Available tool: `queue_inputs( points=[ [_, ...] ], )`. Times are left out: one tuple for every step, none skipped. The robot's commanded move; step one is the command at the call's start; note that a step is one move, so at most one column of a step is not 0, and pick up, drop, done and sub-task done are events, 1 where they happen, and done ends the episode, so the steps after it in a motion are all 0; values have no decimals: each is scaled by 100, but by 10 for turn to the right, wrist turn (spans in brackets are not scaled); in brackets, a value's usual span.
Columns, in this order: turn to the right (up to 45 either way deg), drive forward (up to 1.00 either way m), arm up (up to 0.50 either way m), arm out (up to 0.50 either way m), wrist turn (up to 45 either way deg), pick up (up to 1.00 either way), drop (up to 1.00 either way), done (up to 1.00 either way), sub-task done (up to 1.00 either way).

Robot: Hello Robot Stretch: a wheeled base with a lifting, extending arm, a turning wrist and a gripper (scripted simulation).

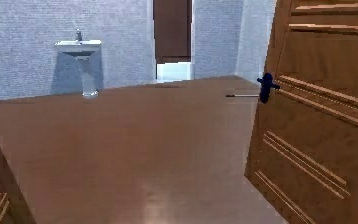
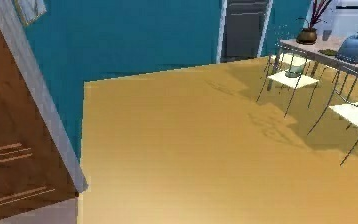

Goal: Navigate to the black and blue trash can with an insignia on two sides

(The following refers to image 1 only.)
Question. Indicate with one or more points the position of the dark brown room door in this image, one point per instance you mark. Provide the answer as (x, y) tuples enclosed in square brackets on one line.
[(172, 30)]

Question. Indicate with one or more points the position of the grey sink faucet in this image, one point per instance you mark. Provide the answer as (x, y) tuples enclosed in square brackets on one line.
[(78, 35)]

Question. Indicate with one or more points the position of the white pedestal sink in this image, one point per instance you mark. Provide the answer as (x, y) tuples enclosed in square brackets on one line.
[(82, 50)]

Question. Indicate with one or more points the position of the brown panelled room door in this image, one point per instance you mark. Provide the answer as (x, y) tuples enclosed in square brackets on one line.
[(2, 190), (320, 126)]

